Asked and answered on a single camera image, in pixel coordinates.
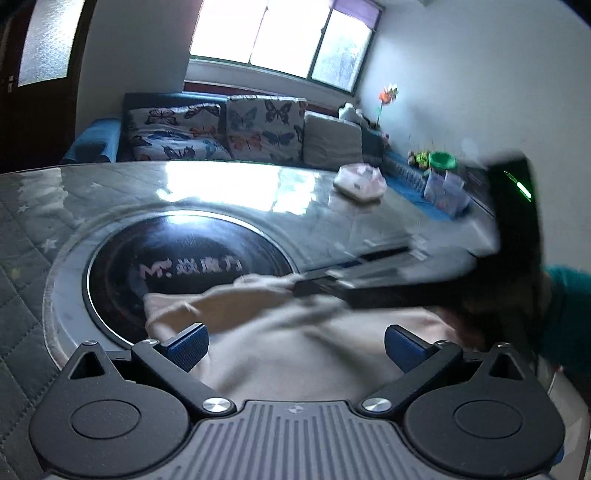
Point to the dark teal cushion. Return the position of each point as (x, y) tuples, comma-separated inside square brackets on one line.
[(373, 145)]

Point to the green plastic bowl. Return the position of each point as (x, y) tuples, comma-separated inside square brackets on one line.
[(442, 160)]

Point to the wide butterfly print cushion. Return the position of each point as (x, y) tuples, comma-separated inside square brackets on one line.
[(178, 134)]

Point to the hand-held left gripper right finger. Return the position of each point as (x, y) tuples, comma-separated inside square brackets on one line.
[(405, 347)]

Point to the plain grey cushion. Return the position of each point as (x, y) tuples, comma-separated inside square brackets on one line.
[(332, 141)]

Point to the person's right hand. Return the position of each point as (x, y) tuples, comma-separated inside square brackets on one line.
[(466, 333)]

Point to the orange flower decoration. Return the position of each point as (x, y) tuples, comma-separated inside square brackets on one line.
[(388, 96)]

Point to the small yellow green toy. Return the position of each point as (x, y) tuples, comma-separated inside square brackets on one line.
[(419, 159)]

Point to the blue sofa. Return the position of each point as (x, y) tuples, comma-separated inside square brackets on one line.
[(97, 143)]

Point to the purple window blind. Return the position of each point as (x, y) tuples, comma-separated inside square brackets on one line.
[(358, 10)]

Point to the white bag on table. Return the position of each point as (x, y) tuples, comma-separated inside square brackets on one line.
[(360, 183)]

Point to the square butterfly print cushion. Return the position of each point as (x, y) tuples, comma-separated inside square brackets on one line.
[(265, 129)]

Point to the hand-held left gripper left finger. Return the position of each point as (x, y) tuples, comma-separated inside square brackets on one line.
[(187, 345)]

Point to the clear printed plastic bag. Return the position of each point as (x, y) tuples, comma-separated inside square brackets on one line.
[(447, 191)]

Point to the round black induction cooktop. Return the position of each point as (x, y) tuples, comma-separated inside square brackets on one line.
[(184, 263)]

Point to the person's right forearm teal sleeve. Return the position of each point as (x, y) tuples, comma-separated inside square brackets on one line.
[(568, 318)]

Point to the window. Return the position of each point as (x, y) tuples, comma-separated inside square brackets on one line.
[(277, 37)]

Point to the beige garment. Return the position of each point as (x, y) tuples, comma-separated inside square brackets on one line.
[(295, 355)]

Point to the dark door with frosted glass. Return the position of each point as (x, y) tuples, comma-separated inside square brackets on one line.
[(46, 69)]

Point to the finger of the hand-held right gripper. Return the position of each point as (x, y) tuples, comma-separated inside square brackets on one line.
[(369, 293), (369, 261)]

